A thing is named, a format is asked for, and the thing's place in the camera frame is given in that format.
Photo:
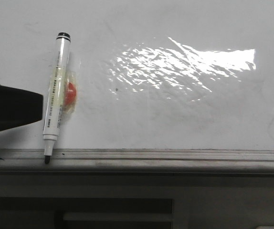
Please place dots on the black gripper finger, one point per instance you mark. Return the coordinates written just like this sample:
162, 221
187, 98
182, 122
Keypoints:
19, 107

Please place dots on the white whiteboard marker pen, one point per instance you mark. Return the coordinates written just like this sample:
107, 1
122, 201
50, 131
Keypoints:
56, 94

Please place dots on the red round magnet with tape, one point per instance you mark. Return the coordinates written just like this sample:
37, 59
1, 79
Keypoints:
70, 93

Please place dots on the grey aluminium whiteboard tray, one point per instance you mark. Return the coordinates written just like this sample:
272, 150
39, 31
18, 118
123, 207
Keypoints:
139, 161

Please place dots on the white glossy whiteboard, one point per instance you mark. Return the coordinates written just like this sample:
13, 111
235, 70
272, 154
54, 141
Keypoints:
154, 74

